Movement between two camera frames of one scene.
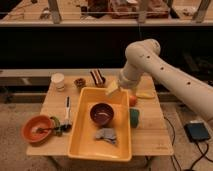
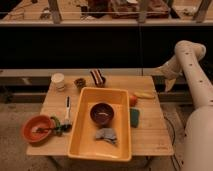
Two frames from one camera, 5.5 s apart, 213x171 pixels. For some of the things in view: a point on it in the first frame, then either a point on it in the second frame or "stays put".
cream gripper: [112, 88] to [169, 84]
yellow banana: [145, 95] stays put
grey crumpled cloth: [106, 133] stays put
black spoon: [58, 128] stays put
